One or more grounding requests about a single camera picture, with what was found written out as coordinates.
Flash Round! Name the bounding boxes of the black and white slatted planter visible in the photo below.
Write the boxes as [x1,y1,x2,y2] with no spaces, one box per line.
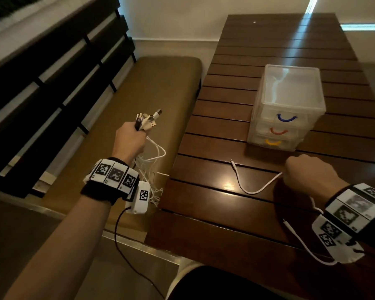
[0,0,98,72]

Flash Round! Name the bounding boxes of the clear plastic three-drawer organiser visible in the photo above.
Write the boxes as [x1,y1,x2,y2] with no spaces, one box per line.
[247,64,327,152]

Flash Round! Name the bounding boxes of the thin black camera cable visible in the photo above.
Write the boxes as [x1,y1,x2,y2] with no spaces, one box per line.
[114,206,166,300]

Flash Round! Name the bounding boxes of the brown slatted wooden table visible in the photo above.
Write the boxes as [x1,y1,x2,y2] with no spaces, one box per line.
[145,12,375,300]

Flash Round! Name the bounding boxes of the person's right hand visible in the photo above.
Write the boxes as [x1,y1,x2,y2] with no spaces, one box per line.
[282,154,350,200]

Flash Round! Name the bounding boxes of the person's left hand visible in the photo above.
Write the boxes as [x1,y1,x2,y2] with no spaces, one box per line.
[112,121,148,166]

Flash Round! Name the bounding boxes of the black marker wristband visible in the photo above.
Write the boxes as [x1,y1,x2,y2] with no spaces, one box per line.
[312,183,375,249]
[80,157,140,205]

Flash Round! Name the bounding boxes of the clear drawer blue handle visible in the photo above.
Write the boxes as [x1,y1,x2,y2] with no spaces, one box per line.
[259,104,325,127]

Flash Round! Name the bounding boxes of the clear drawer red handle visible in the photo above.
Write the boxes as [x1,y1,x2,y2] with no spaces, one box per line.
[251,120,313,140]

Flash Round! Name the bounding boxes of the person's black garment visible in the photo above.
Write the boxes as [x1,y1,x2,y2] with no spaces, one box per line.
[168,266,285,300]

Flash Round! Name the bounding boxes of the clear drawer yellow handle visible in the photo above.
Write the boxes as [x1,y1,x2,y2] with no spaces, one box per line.
[247,134,304,152]

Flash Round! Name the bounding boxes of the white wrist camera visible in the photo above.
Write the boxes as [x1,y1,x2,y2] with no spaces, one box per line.
[312,215,365,265]
[125,181,151,215]

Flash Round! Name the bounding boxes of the person's left forearm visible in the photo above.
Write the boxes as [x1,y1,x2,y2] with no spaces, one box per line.
[3,196,113,300]

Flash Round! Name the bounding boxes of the green plants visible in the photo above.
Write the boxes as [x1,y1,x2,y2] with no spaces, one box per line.
[0,0,48,25]

